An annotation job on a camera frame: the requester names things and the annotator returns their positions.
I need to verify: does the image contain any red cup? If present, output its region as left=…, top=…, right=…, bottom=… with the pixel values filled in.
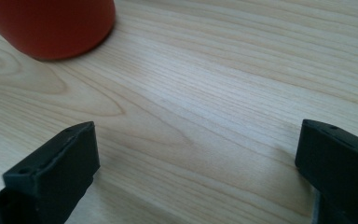
left=0, top=0, right=117, bottom=61

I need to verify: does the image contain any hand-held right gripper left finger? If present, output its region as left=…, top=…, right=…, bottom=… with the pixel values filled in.
left=0, top=120, right=101, bottom=224

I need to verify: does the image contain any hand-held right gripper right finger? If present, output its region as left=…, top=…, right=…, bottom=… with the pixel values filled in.
left=295, top=119, right=358, bottom=224

